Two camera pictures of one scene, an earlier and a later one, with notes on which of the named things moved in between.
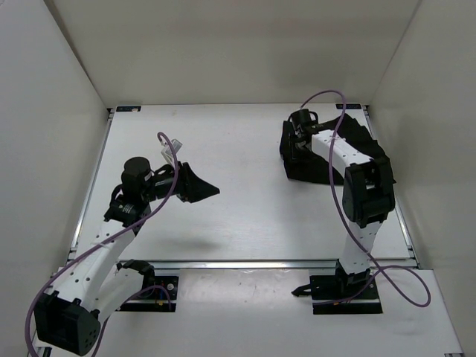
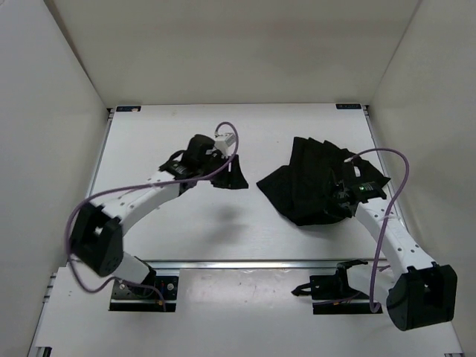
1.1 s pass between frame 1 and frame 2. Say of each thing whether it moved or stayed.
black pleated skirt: moved
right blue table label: stayed
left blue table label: stayed
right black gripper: moved
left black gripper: moved
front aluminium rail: stayed
